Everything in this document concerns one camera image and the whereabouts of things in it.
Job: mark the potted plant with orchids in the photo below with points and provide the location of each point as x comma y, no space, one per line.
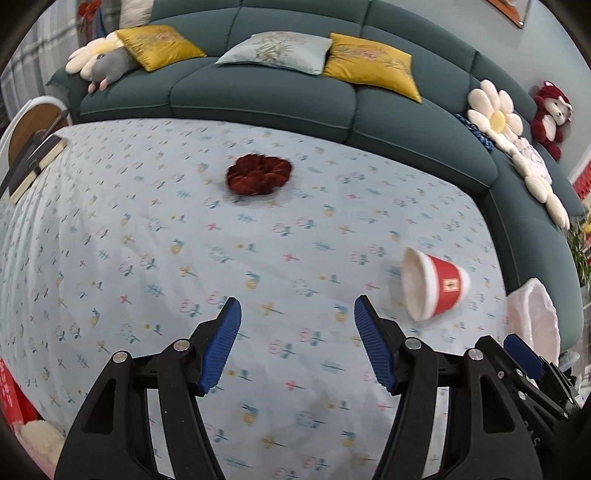
578,239

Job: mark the white daisy pillow lower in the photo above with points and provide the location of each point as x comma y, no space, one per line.
532,168

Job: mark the white flower pillow left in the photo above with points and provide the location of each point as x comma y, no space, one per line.
82,60

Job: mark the framed wall picture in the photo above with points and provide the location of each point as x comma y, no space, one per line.
514,10

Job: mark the white daisy pillow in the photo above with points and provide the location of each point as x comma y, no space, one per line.
532,168
492,111

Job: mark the red white teddy bear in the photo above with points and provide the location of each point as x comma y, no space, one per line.
554,111

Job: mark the grey plush toy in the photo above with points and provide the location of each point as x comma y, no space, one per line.
110,67

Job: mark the yellow cushion centre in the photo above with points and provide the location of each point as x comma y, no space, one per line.
365,62

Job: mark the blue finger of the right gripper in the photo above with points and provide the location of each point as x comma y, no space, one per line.
495,354
524,356

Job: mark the white lined trash bin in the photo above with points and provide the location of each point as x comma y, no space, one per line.
532,316

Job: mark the light blue embroidered cushion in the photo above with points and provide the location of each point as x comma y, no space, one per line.
300,52

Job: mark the yellow cushion left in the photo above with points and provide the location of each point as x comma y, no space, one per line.
157,46

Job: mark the red white paper cup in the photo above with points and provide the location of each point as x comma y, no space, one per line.
432,286

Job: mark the books stack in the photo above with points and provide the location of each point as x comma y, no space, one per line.
29,165

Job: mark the teal sectional sofa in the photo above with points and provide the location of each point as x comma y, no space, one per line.
426,134

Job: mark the wooden round side table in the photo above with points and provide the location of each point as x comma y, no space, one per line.
38,114

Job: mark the dark red velvet scrunchie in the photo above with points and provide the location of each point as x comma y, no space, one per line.
257,175

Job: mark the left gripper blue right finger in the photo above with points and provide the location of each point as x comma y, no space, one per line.
376,341

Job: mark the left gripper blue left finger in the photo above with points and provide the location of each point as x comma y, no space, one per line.
221,335

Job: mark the red wall decoration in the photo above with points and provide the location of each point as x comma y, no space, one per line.
582,183

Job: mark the white daisy pillow upper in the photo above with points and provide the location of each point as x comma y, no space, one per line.
492,111

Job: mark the floral light blue tablecloth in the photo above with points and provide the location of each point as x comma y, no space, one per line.
130,238

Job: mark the blue scrunchie on sofa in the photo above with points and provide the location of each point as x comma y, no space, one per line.
473,128

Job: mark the yellow cushion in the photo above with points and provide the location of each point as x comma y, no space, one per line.
157,46
365,62

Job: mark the white long plush toy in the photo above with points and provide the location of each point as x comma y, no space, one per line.
136,7

